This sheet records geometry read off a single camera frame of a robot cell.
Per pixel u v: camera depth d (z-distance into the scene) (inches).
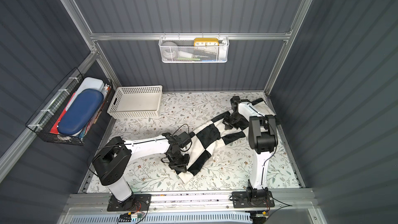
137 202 28.4
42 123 23.9
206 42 34.2
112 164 18.1
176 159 28.6
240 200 29.0
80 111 26.7
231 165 33.6
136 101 46.9
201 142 35.9
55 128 25.3
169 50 32.6
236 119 33.2
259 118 22.6
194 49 35.5
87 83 30.9
